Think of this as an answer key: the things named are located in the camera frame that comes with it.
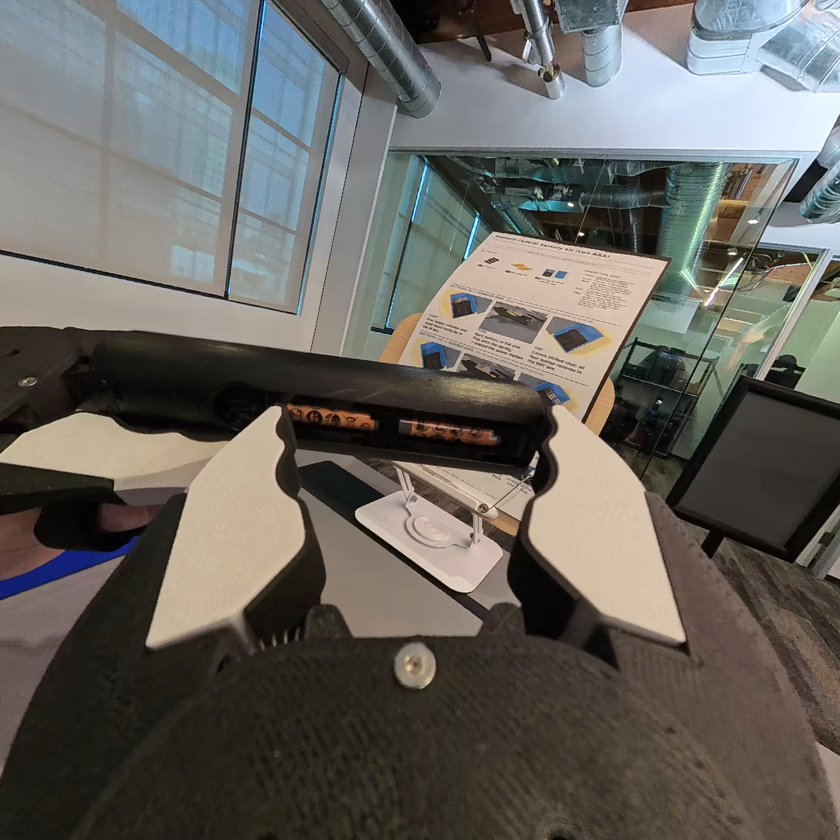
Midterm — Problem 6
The black remote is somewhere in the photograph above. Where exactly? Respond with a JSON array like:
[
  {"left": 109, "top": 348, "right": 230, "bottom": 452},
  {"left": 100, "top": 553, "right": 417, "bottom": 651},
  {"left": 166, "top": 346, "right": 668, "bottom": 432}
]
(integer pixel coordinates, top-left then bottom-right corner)
[{"left": 86, "top": 329, "right": 553, "bottom": 481}]

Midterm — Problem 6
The orange black battery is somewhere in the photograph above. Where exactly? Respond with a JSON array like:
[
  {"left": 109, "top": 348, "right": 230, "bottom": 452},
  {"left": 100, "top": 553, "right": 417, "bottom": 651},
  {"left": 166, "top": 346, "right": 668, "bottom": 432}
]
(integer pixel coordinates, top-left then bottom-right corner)
[
  {"left": 398, "top": 418, "right": 505, "bottom": 451},
  {"left": 287, "top": 405, "right": 383, "bottom": 442}
]

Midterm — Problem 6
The tall glass window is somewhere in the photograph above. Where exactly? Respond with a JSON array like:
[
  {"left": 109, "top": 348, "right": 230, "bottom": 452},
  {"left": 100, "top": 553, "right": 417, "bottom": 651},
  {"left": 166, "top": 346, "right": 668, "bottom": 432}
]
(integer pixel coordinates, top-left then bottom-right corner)
[{"left": 372, "top": 155, "right": 484, "bottom": 332}]

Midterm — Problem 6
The black floor sign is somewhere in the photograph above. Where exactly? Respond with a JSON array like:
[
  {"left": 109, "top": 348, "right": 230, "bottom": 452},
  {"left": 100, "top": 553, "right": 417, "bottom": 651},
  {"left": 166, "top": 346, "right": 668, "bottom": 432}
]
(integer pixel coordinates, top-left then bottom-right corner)
[{"left": 666, "top": 377, "right": 840, "bottom": 563}]

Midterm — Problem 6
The black wire shelf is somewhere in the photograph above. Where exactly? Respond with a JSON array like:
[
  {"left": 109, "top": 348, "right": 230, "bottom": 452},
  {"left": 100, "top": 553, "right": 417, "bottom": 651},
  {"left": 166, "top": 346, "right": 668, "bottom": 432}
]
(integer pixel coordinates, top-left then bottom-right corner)
[{"left": 615, "top": 338, "right": 719, "bottom": 456}]

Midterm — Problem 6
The large glass window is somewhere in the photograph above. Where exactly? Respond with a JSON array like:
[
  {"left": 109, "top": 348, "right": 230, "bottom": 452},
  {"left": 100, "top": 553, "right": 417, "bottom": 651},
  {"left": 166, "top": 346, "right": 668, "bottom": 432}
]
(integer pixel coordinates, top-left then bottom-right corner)
[{"left": 0, "top": 0, "right": 346, "bottom": 317}]

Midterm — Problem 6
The instruction sheet on stand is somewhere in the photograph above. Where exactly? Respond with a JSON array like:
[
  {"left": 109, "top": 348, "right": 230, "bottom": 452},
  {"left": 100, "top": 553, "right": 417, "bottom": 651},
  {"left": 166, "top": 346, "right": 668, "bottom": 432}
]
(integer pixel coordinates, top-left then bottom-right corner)
[{"left": 355, "top": 234, "right": 672, "bottom": 593}]

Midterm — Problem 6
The blue plastic bin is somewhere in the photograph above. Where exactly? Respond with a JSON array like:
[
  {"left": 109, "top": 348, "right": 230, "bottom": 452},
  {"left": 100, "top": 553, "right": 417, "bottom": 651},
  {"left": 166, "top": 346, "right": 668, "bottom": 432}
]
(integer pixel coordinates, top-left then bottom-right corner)
[{"left": 0, "top": 533, "right": 148, "bottom": 603}]

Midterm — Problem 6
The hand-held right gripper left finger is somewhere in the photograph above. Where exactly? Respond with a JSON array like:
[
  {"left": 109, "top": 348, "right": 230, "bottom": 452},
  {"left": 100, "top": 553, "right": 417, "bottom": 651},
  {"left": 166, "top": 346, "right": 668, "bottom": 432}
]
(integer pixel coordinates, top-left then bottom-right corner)
[{"left": 145, "top": 405, "right": 326, "bottom": 651}]

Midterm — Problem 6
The person's left hand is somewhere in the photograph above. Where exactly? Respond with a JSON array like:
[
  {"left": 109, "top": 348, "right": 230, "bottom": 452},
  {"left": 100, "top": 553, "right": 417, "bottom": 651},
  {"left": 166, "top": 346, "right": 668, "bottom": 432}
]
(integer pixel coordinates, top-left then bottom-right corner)
[{"left": 0, "top": 506, "right": 153, "bottom": 580}]

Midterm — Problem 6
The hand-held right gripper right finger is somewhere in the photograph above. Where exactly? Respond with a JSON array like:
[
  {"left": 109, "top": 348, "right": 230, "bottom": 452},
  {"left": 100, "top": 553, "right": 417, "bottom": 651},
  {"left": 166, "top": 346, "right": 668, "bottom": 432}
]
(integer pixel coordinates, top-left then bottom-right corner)
[{"left": 506, "top": 405, "right": 689, "bottom": 651}]

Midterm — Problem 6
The silver air duct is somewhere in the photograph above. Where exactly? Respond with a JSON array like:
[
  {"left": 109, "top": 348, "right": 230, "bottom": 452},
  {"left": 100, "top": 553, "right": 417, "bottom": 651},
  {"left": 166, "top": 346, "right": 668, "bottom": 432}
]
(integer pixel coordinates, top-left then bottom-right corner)
[{"left": 319, "top": 0, "right": 443, "bottom": 120}]

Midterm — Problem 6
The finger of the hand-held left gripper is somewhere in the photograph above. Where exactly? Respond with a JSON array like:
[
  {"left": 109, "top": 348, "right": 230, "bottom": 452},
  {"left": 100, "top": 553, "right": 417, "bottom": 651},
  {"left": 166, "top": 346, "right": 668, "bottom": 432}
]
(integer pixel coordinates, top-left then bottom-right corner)
[{"left": 0, "top": 416, "right": 240, "bottom": 496}]

